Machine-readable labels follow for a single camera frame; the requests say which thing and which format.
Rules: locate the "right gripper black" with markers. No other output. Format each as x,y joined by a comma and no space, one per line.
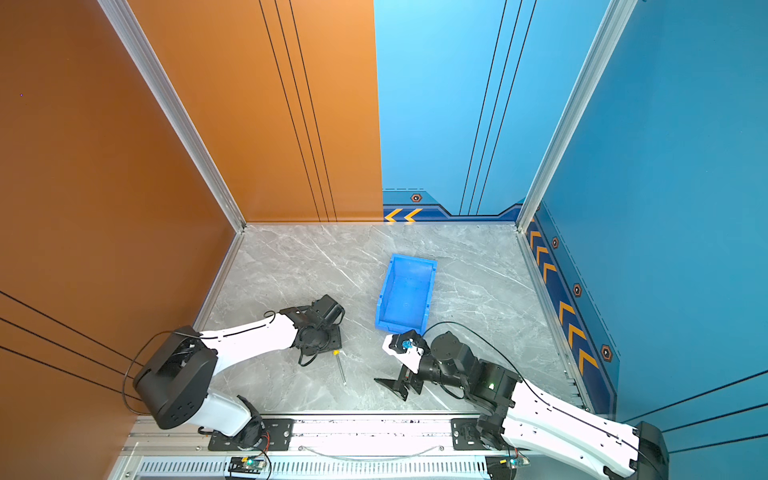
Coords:
408,377

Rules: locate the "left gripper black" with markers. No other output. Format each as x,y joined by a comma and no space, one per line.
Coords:
337,344

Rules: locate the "yellow handled screwdriver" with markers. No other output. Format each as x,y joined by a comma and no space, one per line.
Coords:
337,356

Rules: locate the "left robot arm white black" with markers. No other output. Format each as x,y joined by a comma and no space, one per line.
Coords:
175,383

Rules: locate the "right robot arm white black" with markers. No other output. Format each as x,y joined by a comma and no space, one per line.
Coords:
516,415

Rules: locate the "blue plastic bin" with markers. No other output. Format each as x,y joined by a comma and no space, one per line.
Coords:
406,295

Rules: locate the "right green circuit board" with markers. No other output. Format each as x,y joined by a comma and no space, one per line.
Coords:
505,468

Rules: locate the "green circuit board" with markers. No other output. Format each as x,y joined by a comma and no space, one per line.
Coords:
248,467
505,468

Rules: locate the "left green circuit board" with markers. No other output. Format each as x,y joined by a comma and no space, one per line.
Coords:
248,467

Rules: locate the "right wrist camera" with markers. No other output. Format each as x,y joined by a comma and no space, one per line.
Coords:
401,343

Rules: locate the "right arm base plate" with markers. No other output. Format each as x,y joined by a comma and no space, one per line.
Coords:
476,434

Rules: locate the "aluminium front rail frame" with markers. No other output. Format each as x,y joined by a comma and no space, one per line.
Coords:
323,446

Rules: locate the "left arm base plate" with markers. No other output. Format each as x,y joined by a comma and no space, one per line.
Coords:
271,434

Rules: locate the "left aluminium corner post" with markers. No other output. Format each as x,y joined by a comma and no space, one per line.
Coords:
126,25

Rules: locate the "aluminium corner post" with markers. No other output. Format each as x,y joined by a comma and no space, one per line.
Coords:
126,25
609,33

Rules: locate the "right aluminium corner post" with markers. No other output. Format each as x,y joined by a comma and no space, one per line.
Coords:
609,33

